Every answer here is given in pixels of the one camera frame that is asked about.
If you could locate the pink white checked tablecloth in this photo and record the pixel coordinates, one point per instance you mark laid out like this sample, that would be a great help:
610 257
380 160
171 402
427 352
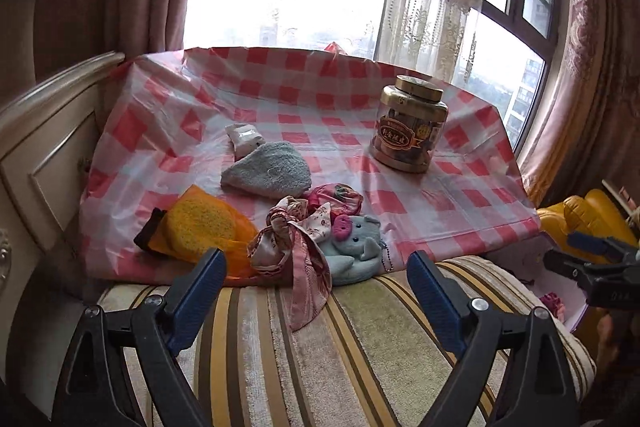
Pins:
325 107

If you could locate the small red cloth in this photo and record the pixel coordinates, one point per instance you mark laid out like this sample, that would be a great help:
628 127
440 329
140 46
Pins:
334 48

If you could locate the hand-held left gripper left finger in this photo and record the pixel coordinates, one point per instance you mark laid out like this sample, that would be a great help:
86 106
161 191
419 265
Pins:
195 302

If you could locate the pink patterned scarf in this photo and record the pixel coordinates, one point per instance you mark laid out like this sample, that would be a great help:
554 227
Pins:
300 257

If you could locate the person's right hand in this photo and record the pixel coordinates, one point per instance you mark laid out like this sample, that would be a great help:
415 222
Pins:
612 334

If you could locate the grey towel cloth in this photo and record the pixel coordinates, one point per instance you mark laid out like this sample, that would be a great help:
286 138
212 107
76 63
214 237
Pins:
267 172

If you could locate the cream wooden cabinet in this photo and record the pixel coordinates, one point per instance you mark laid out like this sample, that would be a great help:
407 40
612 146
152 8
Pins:
45 157

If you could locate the round metal drawer knob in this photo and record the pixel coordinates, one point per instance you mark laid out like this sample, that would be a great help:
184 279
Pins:
82 165

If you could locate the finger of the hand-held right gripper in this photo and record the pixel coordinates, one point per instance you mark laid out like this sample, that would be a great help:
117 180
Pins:
570 268
590 242

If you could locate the dark brown knit sleeve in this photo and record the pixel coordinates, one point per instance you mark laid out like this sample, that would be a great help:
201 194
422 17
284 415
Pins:
147 232

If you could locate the small white packet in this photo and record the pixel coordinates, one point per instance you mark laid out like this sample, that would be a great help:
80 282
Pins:
243 138

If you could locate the clear jar with gold lid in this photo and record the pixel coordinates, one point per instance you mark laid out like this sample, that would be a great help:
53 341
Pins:
407 127

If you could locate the striped plush cushion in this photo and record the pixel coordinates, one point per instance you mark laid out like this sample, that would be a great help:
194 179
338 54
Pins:
360 357

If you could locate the pink patterned curtain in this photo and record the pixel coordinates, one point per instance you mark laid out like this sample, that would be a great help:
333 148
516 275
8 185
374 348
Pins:
590 57

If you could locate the purple storage box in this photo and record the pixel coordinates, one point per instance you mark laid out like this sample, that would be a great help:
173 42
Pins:
530 277

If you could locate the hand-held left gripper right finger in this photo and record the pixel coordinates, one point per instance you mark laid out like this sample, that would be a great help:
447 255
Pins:
435 302

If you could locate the yellow leather sofa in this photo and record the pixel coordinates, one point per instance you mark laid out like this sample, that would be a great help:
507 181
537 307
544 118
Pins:
590 217

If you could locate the blue elephant plush pouch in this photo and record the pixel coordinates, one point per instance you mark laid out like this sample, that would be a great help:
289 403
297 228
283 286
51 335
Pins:
350 247

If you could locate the pink floral scrunchie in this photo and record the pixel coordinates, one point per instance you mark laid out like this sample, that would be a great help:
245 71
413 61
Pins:
335 199

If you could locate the orange mesh bag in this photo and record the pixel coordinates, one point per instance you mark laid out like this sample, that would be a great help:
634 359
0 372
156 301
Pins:
200 227

